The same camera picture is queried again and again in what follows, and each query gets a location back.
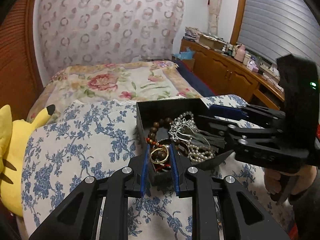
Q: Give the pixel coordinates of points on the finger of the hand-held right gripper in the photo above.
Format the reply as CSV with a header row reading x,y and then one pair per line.
x,y
217,123
222,110

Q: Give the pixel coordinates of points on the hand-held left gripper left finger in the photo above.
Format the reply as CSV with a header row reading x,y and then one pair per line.
x,y
145,170

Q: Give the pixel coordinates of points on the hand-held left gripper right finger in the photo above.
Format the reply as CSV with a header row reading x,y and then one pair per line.
x,y
175,170

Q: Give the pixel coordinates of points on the metal bangle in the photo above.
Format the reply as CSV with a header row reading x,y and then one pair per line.
x,y
161,149

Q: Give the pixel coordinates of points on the silver tasselled hair ornament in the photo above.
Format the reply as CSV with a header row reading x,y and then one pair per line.
x,y
180,130

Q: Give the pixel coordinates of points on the black jewelry box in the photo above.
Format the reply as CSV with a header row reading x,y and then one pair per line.
x,y
150,112

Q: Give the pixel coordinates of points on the person's right hand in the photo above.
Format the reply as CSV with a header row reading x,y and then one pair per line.
x,y
271,182

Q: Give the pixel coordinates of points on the dark blue bed cover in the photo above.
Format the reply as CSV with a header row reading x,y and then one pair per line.
x,y
197,82

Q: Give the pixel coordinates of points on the wooden cabinet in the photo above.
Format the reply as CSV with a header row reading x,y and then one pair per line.
x,y
220,65

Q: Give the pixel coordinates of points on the tissue box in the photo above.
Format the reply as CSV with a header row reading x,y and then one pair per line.
x,y
251,65

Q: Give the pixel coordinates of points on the pink thermos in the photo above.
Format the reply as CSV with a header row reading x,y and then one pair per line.
x,y
239,52

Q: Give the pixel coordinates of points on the blue plastic bag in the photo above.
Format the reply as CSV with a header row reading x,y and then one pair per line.
x,y
185,55

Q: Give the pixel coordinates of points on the cardboard box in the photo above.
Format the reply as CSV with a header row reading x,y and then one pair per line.
x,y
210,42

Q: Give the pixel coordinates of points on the blue floral bedsheet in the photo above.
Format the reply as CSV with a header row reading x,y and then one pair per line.
x,y
75,155

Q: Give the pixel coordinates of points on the stack of printed boxes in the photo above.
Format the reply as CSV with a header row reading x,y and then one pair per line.
x,y
192,33

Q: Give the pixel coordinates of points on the grey window blind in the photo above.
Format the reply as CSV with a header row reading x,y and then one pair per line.
x,y
270,17

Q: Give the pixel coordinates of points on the pink floral quilt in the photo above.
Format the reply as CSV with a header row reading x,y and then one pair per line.
x,y
112,85

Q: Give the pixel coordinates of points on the white lace curtain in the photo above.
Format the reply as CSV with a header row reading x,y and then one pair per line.
x,y
214,5

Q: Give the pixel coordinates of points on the yellow plush toy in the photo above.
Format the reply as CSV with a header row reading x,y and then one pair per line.
x,y
12,155

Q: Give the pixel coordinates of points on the circle print curtain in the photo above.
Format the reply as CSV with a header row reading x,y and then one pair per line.
x,y
112,17

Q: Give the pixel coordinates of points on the wooden louvered wardrobe door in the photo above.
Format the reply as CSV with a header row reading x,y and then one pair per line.
x,y
20,55

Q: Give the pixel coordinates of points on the wooden window frame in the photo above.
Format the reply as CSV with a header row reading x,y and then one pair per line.
x,y
237,17

